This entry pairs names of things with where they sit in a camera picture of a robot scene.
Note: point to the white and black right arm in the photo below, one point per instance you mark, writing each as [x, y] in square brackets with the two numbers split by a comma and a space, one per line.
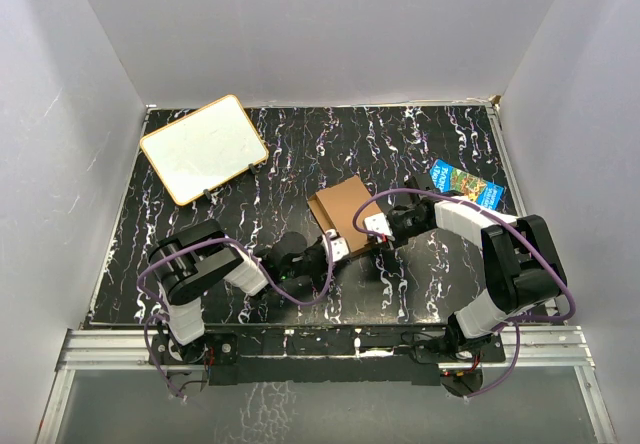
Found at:
[522, 268]

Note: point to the small black marker clip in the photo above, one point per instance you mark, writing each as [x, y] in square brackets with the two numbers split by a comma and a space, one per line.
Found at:
[256, 168]

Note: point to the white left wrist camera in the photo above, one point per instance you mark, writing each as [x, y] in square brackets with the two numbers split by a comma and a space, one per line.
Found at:
[336, 247]

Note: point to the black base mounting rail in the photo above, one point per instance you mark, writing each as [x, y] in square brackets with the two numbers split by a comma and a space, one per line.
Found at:
[420, 354]

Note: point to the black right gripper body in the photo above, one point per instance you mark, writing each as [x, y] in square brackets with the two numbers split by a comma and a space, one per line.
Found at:
[405, 227]

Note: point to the blue treehouse book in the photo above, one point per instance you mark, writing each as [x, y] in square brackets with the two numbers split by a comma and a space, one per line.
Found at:
[448, 178]

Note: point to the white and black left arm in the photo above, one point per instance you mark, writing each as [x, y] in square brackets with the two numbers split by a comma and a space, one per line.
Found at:
[185, 266]

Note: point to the white board with wooden frame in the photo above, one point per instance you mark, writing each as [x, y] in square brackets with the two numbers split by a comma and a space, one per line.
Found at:
[204, 149]

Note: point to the brown cardboard paper box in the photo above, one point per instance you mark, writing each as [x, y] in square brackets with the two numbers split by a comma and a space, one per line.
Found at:
[335, 207]

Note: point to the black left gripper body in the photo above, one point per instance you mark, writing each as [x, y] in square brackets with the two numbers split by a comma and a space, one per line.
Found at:
[310, 263]

